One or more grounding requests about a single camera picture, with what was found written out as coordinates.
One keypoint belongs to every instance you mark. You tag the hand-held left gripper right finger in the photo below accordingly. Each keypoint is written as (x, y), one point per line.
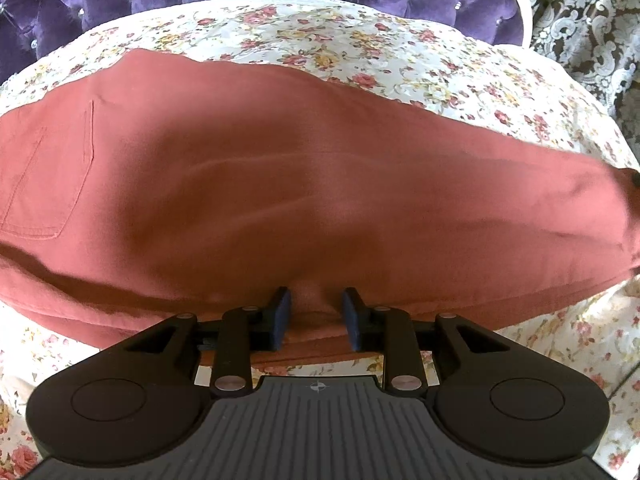
(351, 322)

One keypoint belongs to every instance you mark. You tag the rust red pants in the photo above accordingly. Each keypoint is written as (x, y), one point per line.
(310, 185)

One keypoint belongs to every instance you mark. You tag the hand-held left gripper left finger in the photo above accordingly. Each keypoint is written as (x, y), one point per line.
(281, 317)

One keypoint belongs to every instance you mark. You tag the floral bed sheet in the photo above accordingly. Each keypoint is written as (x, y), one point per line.
(400, 50)

